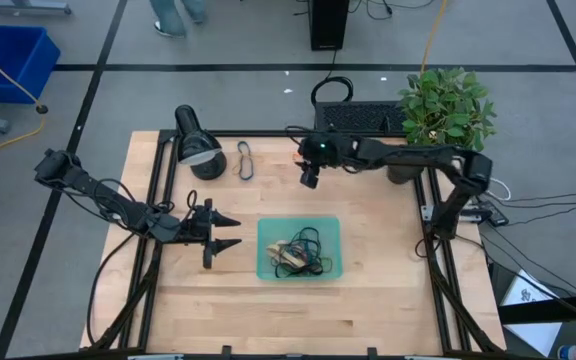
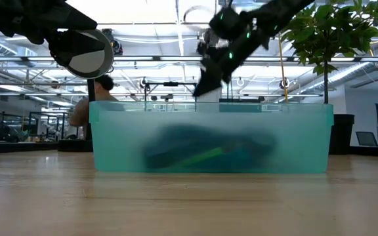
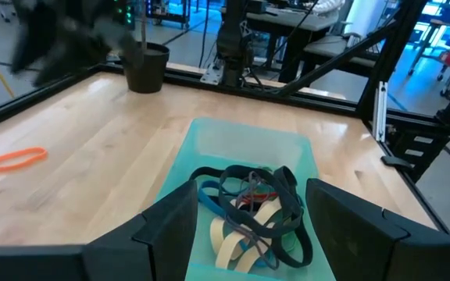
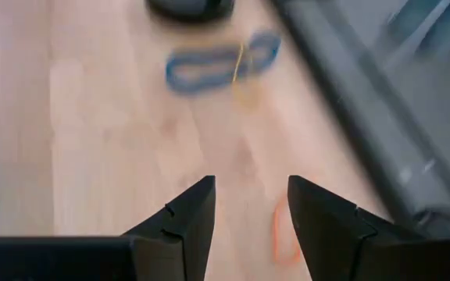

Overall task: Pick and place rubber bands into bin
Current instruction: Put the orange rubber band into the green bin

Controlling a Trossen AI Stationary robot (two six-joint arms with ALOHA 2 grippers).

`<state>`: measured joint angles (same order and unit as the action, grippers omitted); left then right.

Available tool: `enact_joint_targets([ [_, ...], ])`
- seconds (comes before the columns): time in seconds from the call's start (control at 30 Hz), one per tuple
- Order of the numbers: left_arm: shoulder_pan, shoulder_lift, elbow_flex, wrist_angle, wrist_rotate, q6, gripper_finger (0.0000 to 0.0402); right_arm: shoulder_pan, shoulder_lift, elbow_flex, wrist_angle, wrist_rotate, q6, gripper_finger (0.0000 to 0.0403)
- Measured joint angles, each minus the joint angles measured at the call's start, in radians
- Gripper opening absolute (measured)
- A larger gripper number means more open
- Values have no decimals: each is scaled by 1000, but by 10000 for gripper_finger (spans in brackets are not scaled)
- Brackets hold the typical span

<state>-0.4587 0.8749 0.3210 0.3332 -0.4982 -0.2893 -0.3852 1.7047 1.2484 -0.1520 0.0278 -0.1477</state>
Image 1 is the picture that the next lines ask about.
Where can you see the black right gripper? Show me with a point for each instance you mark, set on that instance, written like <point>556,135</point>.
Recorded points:
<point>320,150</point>

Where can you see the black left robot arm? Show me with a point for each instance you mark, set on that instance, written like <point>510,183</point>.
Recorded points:
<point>88,185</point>

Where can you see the rubber bands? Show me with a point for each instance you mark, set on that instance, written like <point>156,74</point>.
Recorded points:
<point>318,270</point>

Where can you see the black desk lamp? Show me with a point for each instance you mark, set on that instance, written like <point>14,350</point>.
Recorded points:
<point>193,140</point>

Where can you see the tan rubber band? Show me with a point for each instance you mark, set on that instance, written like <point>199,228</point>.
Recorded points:
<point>275,247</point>
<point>234,169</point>
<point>293,259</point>

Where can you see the blue plastic floor bin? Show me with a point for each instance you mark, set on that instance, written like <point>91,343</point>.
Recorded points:
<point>13,50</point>

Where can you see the black table clamp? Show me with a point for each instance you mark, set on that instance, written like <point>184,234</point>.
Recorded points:
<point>372,353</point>
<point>226,351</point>

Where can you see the dark blue rubber band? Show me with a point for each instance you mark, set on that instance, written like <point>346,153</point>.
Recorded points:
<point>313,231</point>

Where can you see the white paper box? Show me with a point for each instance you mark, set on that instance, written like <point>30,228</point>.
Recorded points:
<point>528,300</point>

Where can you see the potted green plant black pot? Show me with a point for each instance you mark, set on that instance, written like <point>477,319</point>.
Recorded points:
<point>443,110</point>

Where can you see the person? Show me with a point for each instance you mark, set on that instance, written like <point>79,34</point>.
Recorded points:
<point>168,20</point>

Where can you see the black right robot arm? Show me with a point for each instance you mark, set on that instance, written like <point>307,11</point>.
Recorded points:
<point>418,157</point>

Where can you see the black computer tower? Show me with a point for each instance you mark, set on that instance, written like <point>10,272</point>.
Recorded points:
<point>328,25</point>

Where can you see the long blue rubber band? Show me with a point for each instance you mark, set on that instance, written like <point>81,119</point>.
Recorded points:
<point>253,167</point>

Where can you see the black power strip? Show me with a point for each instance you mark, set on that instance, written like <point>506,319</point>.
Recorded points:
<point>473,215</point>

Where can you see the teal translucent plastic bin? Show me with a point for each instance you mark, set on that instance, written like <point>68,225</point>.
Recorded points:
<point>268,225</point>

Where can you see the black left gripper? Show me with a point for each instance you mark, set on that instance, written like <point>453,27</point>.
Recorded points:
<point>195,230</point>

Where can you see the black metal bar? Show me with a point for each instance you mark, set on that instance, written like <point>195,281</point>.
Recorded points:
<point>568,305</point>

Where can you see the black mesh computer case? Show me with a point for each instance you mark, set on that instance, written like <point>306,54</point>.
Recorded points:
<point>353,117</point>

